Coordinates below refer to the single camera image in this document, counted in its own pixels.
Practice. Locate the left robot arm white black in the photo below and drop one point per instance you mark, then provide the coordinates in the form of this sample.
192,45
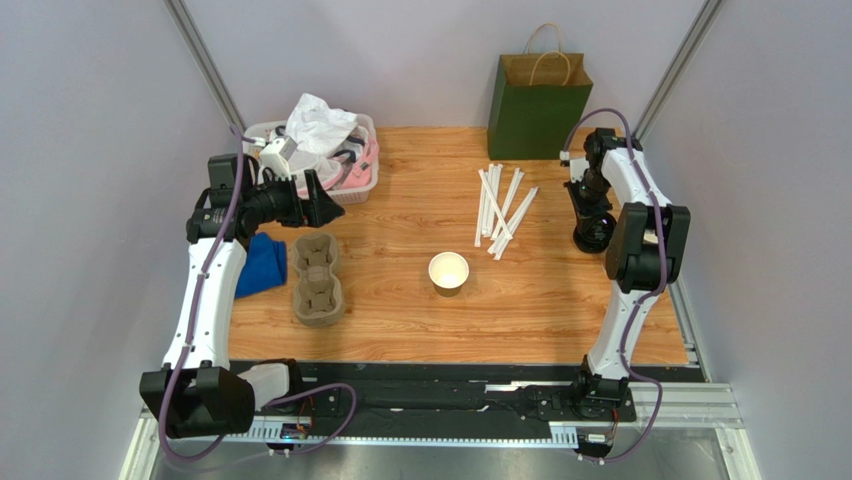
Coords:
195,393

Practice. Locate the brown paper coffee cup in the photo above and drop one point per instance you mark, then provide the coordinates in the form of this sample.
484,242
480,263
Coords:
448,272

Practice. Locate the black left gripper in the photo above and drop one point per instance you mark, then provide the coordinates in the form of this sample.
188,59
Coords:
317,209

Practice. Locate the crumpled white cloth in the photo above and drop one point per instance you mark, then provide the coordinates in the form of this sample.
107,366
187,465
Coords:
317,128

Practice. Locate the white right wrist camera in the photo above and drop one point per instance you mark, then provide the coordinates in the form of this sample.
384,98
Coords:
576,165

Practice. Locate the blue cloth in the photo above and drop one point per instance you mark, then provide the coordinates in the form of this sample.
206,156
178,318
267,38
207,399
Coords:
266,266

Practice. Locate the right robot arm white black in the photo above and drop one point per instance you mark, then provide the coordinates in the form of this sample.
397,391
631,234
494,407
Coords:
621,213

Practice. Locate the cardboard cup carrier tray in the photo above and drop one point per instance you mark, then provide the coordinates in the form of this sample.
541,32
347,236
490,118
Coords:
318,295

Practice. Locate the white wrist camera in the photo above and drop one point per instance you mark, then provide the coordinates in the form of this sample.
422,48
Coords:
576,165
274,157

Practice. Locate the white plastic basket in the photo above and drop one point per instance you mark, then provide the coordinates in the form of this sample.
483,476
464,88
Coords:
353,190

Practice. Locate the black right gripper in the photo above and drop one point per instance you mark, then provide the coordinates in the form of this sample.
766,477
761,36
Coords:
594,233

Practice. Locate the green paper gift bag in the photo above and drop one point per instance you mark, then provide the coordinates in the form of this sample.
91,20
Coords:
539,95

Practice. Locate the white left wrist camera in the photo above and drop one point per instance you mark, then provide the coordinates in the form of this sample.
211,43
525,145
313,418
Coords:
274,157

